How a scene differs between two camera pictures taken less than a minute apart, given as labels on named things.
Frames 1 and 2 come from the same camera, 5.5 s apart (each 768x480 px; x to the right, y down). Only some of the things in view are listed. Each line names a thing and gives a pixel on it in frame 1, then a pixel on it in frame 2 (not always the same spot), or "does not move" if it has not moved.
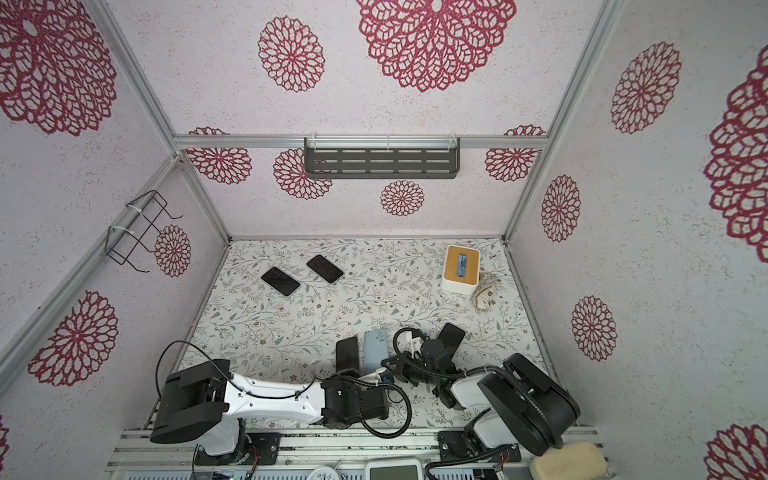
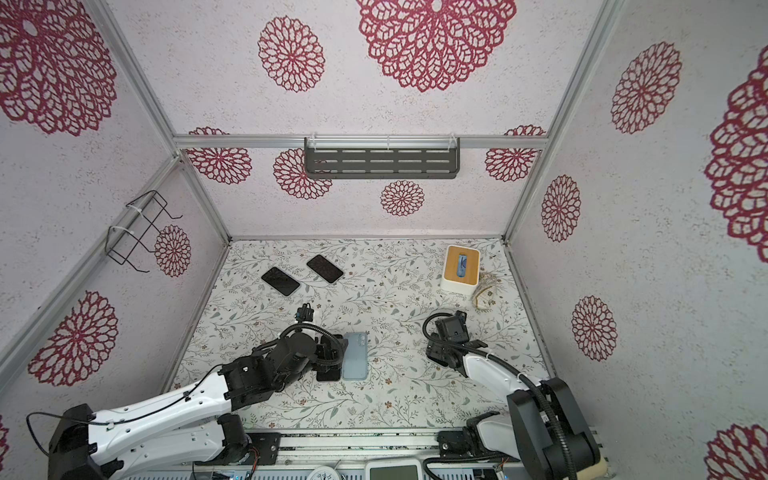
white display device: x=394 y=469 does not move
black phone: x=281 y=281 does not move
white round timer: x=324 y=473 does not move
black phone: x=324 y=268 does not move
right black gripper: x=407 y=358 to x=433 y=347
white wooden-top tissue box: x=462 y=270 does not move
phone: x=376 y=349 to x=355 y=356
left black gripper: x=345 y=375 to x=325 y=362
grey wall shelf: x=382 y=157 does not move
